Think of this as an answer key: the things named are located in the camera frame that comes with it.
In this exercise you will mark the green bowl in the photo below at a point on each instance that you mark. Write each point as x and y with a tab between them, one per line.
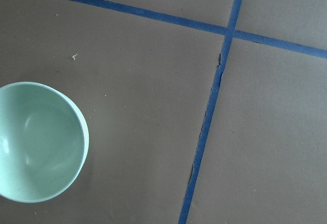
44	142

